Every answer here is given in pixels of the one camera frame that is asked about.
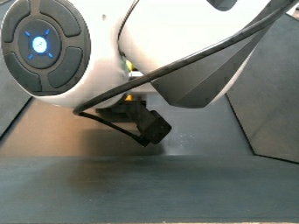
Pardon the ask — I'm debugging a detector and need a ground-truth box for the yellow rectangular block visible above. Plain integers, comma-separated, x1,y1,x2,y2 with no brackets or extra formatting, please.
126,60,135,102

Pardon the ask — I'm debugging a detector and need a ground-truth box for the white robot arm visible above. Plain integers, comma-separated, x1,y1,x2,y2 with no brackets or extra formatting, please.
0,0,299,109

